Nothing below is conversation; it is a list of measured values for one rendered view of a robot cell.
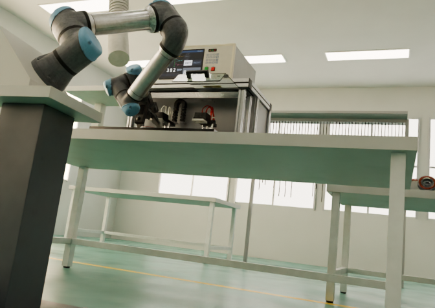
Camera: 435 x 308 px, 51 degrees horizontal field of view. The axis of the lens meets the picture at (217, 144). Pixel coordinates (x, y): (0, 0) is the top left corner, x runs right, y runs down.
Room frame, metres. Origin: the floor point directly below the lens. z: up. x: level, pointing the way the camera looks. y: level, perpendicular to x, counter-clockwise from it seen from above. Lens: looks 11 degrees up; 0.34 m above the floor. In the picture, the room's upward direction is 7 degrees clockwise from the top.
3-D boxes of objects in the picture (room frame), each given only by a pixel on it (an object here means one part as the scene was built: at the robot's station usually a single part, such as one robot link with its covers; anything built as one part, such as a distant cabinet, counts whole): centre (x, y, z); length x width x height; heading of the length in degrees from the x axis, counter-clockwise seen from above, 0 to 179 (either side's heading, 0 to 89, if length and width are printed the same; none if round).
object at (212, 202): (6.01, 0.74, 0.37); 2.10 x 0.90 x 0.75; 67
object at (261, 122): (2.42, -0.22, 0.91); 0.28 x 0.03 x 0.32; 157
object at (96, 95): (3.05, 0.84, 0.98); 0.37 x 0.35 x 0.46; 67
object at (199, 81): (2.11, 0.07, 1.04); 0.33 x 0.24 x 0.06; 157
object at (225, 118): (2.41, 0.13, 0.92); 0.66 x 0.01 x 0.30; 67
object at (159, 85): (2.47, 0.11, 1.09); 0.68 x 0.44 x 0.05; 67
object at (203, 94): (2.26, 0.19, 1.03); 0.62 x 0.01 x 0.03; 67
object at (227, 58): (2.46, 0.10, 1.22); 0.44 x 0.39 x 0.20; 67
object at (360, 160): (2.40, 0.14, 0.72); 2.20 x 1.01 x 0.05; 67
